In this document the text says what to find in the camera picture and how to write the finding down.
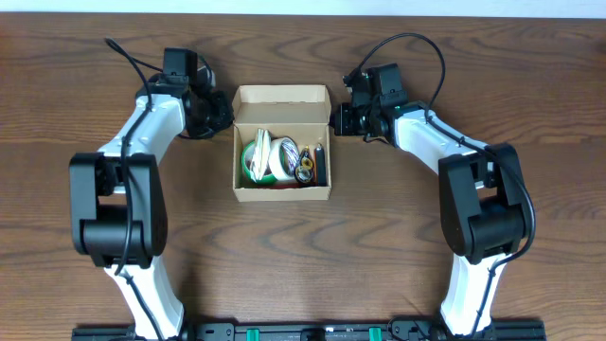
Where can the green tape roll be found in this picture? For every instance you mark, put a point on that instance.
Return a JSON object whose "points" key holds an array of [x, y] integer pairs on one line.
{"points": [[268, 178]]}

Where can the small black glue bottle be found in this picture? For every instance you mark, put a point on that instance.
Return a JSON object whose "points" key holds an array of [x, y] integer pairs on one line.
{"points": [[304, 171]]}

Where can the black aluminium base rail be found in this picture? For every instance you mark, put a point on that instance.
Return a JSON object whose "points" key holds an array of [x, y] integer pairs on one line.
{"points": [[395, 330]]}

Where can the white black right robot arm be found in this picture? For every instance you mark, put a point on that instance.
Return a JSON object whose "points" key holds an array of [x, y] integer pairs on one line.
{"points": [[487, 217]]}

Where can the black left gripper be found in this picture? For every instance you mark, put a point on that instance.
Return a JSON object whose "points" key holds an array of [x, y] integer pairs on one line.
{"points": [[220, 114]]}

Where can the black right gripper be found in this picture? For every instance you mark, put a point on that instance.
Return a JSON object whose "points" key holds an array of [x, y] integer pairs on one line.
{"points": [[343, 120]]}

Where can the red utility knife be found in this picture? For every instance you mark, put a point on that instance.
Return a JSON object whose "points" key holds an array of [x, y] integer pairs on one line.
{"points": [[286, 186]]}

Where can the dark blue marker pen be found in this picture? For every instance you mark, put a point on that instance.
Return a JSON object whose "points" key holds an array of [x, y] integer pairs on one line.
{"points": [[321, 166]]}

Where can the yellow sticky note pad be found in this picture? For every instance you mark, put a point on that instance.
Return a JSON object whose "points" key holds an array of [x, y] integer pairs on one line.
{"points": [[260, 158]]}

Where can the white tape roll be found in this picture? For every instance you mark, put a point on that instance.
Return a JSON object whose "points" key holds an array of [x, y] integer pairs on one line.
{"points": [[283, 159]]}

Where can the cardboard box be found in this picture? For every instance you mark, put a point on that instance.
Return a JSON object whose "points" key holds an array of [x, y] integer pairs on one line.
{"points": [[300, 112]]}

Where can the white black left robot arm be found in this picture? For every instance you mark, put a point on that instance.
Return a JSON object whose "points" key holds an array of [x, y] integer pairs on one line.
{"points": [[118, 211]]}

